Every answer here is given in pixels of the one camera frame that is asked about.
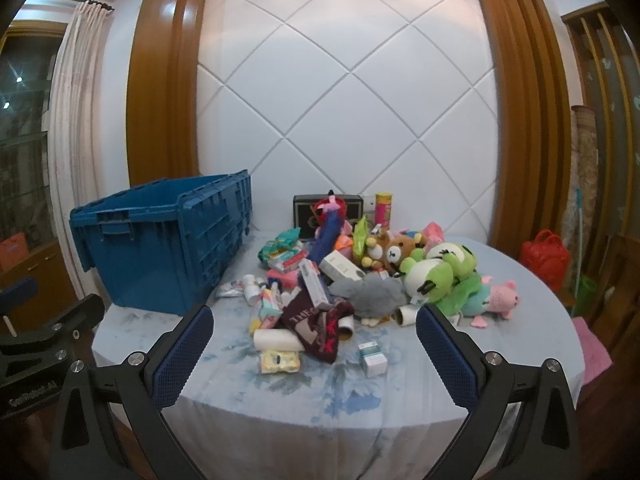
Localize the pink mat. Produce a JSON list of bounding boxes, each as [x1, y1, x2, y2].
[[570, 316, 613, 388]]

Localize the red bag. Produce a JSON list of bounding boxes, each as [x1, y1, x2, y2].
[[519, 230, 572, 291]]

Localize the green bucket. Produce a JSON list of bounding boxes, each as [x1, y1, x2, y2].
[[575, 275, 598, 316]]

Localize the teal mop handle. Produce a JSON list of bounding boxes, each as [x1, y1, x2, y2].
[[570, 189, 586, 291]]

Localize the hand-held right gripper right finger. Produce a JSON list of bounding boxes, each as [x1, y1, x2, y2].
[[415, 304, 581, 480]]

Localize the yellow packet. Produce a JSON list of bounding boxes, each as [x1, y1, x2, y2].
[[258, 349, 302, 376]]

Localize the light blue tablecloth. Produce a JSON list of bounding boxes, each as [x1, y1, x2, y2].
[[91, 230, 586, 480]]

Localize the ribbed wooden pillar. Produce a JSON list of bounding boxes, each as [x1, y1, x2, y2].
[[472, 0, 573, 261]]

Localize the brown bear plush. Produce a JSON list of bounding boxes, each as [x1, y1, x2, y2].
[[382, 237, 418, 276]]

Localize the rolled patterned carpet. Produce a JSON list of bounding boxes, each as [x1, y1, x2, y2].
[[560, 105, 601, 291]]

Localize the wooden glass cabinet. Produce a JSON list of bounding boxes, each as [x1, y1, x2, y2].
[[0, 20, 83, 321]]

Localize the wide wooden pillar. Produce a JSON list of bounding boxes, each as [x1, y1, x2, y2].
[[125, 0, 211, 186]]

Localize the blue plastic crate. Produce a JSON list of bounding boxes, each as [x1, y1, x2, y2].
[[69, 170, 253, 317]]

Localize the green snack packet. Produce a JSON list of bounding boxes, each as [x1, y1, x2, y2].
[[351, 215, 371, 261]]

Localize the green frog plush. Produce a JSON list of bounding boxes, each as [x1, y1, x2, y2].
[[400, 241, 483, 318]]

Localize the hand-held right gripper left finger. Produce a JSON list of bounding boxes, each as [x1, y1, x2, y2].
[[49, 304, 216, 480]]

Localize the maroon knit hat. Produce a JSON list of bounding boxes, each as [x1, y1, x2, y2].
[[280, 287, 356, 363]]

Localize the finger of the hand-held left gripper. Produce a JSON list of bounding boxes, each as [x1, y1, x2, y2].
[[0, 276, 40, 313], [0, 294, 106, 361]]

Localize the small green white box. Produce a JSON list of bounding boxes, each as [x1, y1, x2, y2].
[[357, 341, 388, 378]]

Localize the yellow pink canister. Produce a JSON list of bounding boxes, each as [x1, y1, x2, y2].
[[375, 191, 396, 233]]

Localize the teal tissue pack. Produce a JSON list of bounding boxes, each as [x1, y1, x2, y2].
[[257, 228, 301, 261]]

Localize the white curtain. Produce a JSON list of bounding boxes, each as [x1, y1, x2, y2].
[[47, 0, 113, 301]]

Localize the grey plush cloth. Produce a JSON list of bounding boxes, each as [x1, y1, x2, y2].
[[330, 276, 408, 318]]

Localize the pink pig plush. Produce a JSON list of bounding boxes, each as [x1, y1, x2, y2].
[[470, 280, 521, 331]]

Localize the wooden glass screen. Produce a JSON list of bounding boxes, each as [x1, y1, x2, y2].
[[560, 2, 640, 311]]

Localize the orange paper bag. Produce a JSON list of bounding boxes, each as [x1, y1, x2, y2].
[[0, 234, 31, 271]]

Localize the white carton box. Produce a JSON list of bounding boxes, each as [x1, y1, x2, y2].
[[319, 251, 368, 283]]

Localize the long white box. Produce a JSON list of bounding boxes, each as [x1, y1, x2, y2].
[[299, 260, 333, 311]]

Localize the black box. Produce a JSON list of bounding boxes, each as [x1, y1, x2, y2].
[[292, 193, 363, 241]]

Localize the white paper roll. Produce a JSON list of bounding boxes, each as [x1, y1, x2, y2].
[[252, 328, 306, 353]]

